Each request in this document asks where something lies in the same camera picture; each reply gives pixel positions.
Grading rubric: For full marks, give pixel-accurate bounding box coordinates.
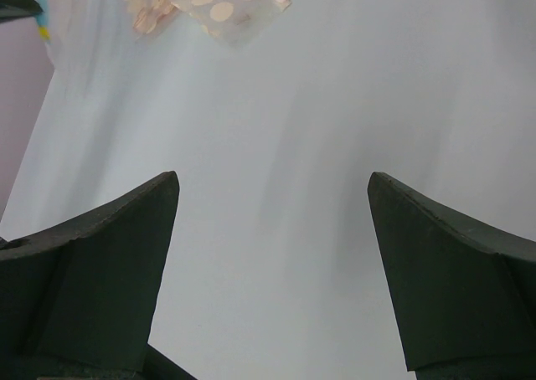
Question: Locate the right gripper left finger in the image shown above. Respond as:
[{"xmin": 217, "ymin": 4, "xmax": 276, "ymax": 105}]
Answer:
[{"xmin": 1, "ymin": 172, "xmax": 179, "ymax": 372}]

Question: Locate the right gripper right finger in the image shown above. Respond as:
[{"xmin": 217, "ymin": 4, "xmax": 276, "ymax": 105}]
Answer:
[{"xmin": 367, "ymin": 172, "xmax": 535, "ymax": 372}]

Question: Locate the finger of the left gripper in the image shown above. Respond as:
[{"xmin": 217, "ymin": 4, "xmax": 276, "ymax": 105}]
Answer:
[{"xmin": 0, "ymin": 0, "xmax": 43, "ymax": 23}]

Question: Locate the blue zipper clear bag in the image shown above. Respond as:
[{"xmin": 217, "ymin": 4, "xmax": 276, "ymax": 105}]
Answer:
[{"xmin": 35, "ymin": 0, "xmax": 137, "ymax": 78}]

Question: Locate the polka dot zip bag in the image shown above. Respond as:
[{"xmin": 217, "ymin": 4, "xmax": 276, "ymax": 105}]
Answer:
[{"xmin": 123, "ymin": 0, "xmax": 291, "ymax": 45}]

